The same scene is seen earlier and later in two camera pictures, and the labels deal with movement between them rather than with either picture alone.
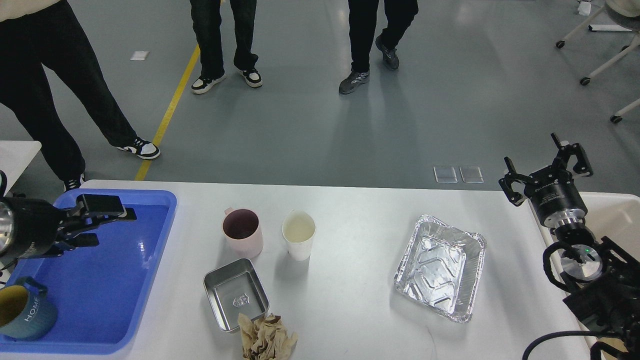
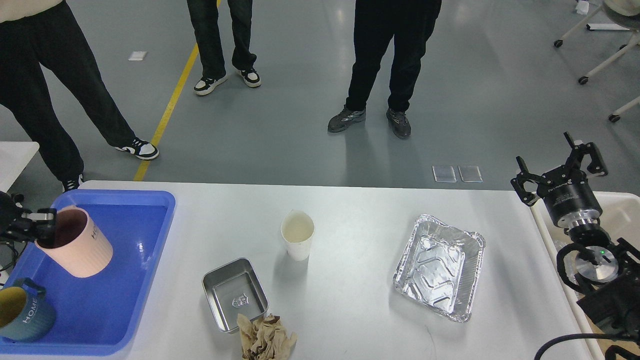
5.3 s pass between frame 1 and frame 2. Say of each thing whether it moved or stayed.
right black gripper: moved
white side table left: stayed
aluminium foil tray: stayed
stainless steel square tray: stayed
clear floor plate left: stayed
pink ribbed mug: moved
